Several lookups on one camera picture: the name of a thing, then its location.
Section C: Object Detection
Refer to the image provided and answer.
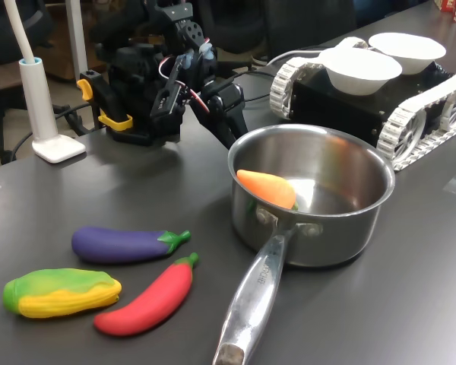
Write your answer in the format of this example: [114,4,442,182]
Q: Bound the steel pan with long handle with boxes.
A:
[211,123,397,365]

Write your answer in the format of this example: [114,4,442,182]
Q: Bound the black vehicle with white tracks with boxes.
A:
[269,36,456,173]

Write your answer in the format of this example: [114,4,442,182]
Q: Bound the black power cable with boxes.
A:
[52,101,107,138]

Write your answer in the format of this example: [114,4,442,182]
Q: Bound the purple toy aubergine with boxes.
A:
[71,226,192,265]

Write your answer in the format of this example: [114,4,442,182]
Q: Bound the black clamp with yellow trigger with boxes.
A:
[77,70,134,144]

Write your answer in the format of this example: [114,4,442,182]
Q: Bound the long black cable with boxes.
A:
[227,68,275,103]

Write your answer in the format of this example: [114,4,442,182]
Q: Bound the white post with square foot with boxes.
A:
[3,0,87,164]

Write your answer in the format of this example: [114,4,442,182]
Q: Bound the yellow green toy corn cob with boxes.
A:
[2,268,122,319]

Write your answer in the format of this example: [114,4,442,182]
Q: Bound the red toy chilli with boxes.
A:
[93,252,200,338]

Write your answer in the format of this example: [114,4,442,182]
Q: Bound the white bowl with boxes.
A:
[368,32,448,76]
[318,47,404,96]

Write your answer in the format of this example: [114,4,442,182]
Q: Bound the orange toy carrot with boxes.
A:
[236,169,300,211]

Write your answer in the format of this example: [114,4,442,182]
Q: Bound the white cable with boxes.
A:
[268,48,326,68]

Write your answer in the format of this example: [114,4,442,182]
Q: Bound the white vertical pole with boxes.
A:
[65,0,89,81]

